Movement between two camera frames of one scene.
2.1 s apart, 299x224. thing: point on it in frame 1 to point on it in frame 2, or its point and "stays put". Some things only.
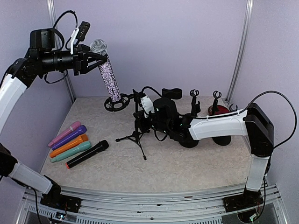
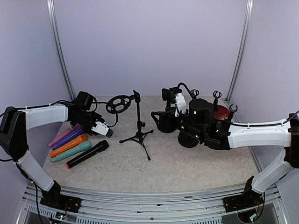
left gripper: x=80 y=59 to x=101 y=119
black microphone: x=96 y=149 stays put
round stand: x=217 y=94 stays put
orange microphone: x=82 y=138 stays put
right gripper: x=143 y=127 to x=164 y=116
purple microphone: x=81 y=130 stays put
